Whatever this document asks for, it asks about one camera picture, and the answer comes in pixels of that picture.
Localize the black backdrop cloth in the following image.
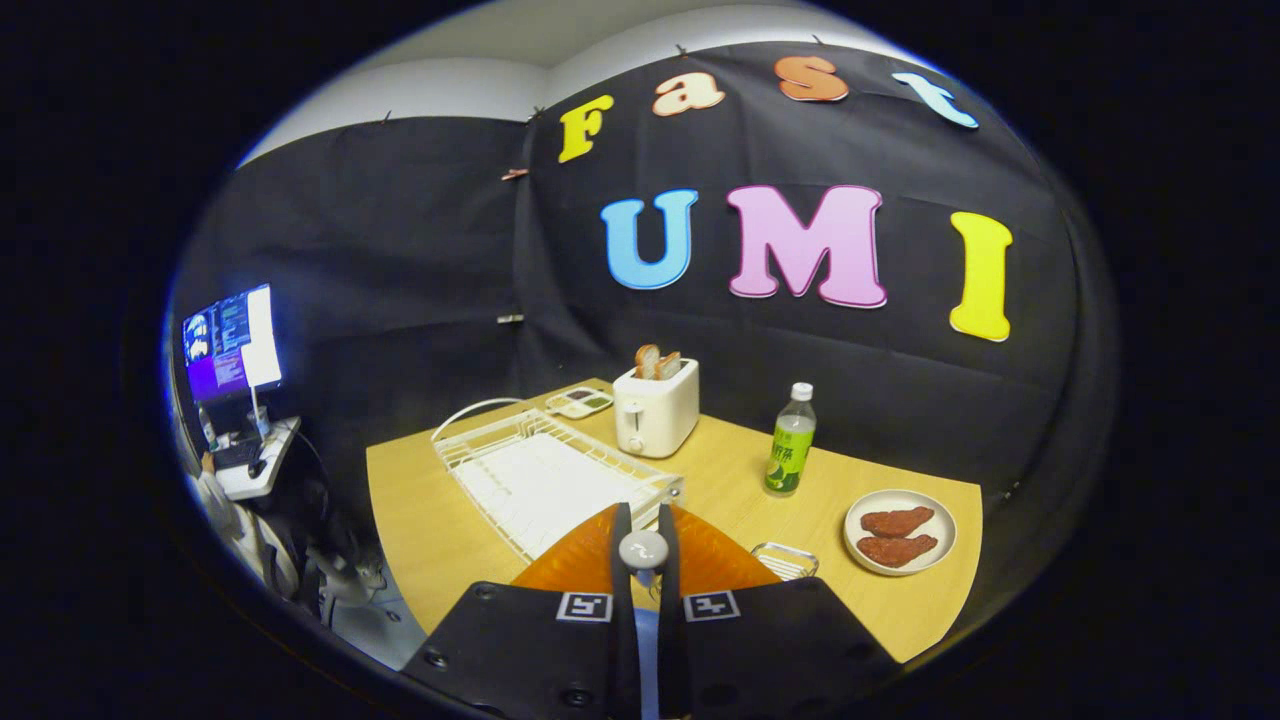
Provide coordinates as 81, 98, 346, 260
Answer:
170, 40, 1116, 561

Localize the white toaster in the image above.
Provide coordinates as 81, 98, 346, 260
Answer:
613, 358, 700, 459

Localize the red meat piece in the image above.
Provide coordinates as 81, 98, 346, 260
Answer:
861, 506, 935, 538
858, 535, 939, 568

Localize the dark office chair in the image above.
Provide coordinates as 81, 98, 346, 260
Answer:
240, 455, 396, 626

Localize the green label drink bottle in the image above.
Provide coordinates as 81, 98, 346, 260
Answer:
764, 382, 817, 498

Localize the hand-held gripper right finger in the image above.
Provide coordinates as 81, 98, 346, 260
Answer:
657, 503, 901, 720

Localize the computer monitor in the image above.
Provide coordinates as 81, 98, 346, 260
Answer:
182, 284, 283, 403

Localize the white wire dish rack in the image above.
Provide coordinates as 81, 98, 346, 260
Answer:
431, 398, 686, 563

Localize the white side desk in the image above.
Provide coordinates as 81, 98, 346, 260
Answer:
215, 417, 301, 501

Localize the metal wire basket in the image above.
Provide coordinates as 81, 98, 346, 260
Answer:
750, 542, 819, 581

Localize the small white dish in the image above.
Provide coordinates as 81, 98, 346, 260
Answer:
844, 489, 958, 577

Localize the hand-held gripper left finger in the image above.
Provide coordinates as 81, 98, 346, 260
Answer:
400, 502, 636, 720

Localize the divided white condiment dish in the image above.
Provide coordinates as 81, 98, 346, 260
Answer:
545, 387, 614, 419

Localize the blue plate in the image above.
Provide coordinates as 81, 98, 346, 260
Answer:
636, 608, 662, 720

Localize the grey handled spoon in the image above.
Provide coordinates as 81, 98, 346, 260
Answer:
618, 530, 669, 591

